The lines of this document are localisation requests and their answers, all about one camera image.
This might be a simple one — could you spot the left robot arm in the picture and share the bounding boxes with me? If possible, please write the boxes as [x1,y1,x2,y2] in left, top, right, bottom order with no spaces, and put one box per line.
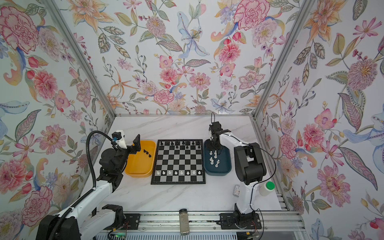
[36,130,141,240]

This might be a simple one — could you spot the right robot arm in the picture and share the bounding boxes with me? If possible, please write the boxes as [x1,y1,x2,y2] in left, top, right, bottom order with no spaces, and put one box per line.
[209,122,267,228]

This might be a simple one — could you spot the black pieces in yellow tray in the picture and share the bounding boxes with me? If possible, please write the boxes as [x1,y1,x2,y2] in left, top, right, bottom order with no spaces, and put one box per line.
[143,150,152,158]

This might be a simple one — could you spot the white chess pieces row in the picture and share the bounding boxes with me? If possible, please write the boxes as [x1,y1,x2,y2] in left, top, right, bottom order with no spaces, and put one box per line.
[155,170,203,177]

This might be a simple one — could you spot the white pieces in teal tray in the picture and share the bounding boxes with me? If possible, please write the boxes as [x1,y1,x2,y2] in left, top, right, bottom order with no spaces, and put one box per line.
[209,150,220,168]

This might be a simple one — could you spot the black chess pieces row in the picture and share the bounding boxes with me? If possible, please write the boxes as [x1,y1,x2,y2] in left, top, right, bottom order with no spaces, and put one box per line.
[158,140,202,150]

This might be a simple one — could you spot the black white chess board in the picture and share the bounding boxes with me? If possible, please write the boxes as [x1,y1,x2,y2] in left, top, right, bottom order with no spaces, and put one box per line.
[151,139,206,185]

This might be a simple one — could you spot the yellow plastic tray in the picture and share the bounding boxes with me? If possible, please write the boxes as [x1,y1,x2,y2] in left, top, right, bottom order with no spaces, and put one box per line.
[125,141,157,178]

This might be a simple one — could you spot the teal plastic tray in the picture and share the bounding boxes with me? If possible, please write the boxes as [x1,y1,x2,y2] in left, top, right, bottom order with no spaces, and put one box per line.
[203,140,232,176]

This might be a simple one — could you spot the small white alarm clock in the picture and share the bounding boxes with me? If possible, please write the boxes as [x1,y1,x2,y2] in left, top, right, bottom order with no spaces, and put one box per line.
[233,185,241,197]

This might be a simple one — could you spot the white bottle green cap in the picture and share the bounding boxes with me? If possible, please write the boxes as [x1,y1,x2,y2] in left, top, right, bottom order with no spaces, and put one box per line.
[259,181,276,197]

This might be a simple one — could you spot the glass spice jar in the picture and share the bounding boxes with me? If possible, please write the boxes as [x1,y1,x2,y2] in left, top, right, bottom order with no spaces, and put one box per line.
[179,209,190,236]

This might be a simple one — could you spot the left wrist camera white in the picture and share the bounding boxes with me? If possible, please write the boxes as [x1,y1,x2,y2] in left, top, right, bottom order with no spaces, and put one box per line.
[112,130,128,150]

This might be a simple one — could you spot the right thin black cable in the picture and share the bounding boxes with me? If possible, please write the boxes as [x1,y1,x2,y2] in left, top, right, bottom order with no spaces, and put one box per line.
[209,111,277,217]

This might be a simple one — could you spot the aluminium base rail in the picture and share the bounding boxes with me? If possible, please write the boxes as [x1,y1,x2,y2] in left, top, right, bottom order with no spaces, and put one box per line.
[120,211,305,233]

